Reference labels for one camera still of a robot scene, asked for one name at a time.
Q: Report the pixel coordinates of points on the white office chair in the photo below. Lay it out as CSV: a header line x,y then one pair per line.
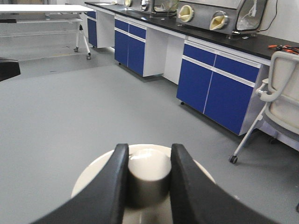
x,y
280,92

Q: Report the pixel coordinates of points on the steel glove box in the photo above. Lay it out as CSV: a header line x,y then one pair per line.
x,y
230,17
152,6

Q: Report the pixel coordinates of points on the glass jar with white lid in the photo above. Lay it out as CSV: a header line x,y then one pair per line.
x,y
146,198

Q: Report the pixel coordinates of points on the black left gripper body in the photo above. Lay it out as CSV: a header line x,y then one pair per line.
x,y
9,68

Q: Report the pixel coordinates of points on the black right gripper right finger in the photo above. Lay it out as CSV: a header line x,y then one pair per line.
x,y
195,199

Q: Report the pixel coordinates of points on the white folding table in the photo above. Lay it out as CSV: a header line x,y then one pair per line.
x,y
46,13

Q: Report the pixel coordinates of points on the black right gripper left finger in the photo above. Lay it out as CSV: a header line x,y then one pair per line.
x,y
102,201

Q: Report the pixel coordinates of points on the blue white lab cabinet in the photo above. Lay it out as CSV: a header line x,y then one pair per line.
x,y
216,75

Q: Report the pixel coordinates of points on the orange handled pliers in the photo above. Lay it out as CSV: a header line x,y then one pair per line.
x,y
285,48

